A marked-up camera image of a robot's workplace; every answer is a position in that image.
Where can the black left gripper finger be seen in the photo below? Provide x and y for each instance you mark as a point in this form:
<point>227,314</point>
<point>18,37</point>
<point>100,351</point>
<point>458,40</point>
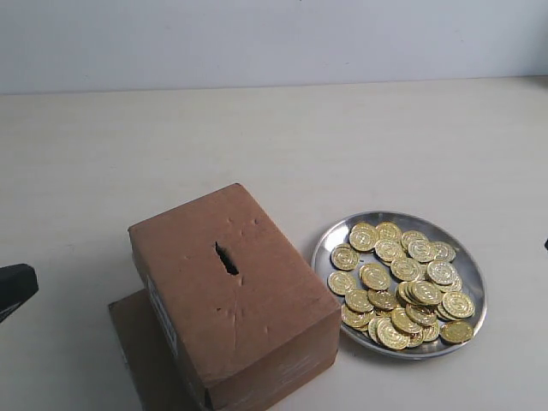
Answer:
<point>18,283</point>

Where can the brown cardboard box with slot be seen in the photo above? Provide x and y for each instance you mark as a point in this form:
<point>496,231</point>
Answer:
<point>230,315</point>

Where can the gold coin far left lower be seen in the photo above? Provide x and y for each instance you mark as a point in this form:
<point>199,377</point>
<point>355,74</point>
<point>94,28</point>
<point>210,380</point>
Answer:
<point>341,282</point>

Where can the gold coin far left upper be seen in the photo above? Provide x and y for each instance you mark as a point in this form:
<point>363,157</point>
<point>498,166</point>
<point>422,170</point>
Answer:
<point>344,257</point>

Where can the gold coin bottom left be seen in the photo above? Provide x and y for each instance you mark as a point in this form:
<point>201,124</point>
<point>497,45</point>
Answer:
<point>354,319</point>

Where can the gold coin top left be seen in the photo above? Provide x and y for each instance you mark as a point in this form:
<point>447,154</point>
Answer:
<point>363,237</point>

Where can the gold coin centre upper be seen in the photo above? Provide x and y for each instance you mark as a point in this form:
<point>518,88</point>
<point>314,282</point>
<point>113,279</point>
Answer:
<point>388,250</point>

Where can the gold coin top middle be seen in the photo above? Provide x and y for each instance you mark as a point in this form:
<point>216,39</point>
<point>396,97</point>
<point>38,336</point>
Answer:
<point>389,231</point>

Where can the gold coin front bottom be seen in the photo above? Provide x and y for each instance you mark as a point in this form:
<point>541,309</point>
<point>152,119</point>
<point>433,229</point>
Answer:
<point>389,336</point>

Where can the silvery gold coin right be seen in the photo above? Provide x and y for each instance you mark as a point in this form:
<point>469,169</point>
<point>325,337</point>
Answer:
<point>441,272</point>

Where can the gold coin right edge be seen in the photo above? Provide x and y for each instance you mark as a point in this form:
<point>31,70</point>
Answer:
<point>458,305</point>

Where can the gold coin lower right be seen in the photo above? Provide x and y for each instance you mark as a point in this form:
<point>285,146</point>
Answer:
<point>456,332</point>

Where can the round silver metal plate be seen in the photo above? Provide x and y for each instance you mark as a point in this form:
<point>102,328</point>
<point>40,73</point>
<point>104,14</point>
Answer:
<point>473,282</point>

